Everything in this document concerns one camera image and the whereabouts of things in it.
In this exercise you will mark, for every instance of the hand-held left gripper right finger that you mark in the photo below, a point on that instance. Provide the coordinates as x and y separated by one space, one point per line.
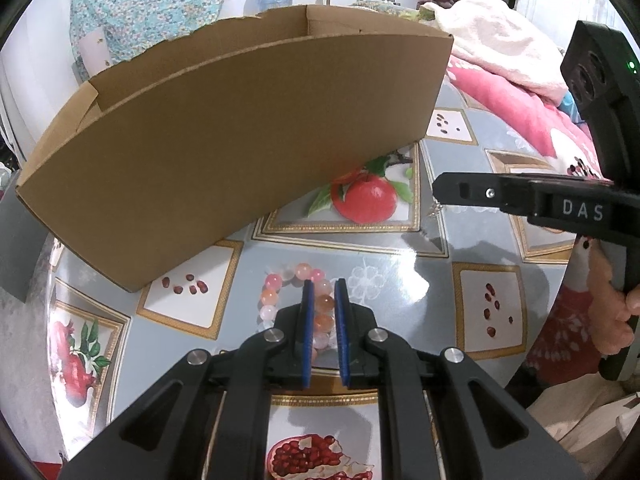
342 330

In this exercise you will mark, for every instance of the person's right hand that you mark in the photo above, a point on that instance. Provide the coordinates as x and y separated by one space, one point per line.
607 310

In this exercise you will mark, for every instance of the fruit printed tablecloth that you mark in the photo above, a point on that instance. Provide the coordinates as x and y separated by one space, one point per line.
400 270

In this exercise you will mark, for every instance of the green patterned cloth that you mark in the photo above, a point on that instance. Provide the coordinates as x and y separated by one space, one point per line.
385 7

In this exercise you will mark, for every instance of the pale pink fleece blanket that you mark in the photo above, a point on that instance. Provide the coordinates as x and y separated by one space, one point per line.
495 40

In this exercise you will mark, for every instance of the teal floral cloth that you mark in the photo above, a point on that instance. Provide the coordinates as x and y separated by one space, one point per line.
150 5

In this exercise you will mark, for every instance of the gold charm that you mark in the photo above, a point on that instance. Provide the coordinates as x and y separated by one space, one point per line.
436 208

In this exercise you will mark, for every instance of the grey cabinet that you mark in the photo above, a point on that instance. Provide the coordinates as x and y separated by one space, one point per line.
17 250

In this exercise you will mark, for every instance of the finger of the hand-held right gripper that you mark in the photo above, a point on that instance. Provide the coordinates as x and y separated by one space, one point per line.
470 190

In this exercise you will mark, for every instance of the pink floral blanket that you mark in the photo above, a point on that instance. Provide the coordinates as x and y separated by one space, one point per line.
505 100

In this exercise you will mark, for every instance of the brown cardboard box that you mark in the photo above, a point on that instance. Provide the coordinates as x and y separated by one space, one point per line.
225 135

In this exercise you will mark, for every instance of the person's beige trousers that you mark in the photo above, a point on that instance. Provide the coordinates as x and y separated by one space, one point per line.
575 420

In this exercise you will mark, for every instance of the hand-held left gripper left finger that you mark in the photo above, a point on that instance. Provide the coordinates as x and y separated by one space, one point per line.
306 330

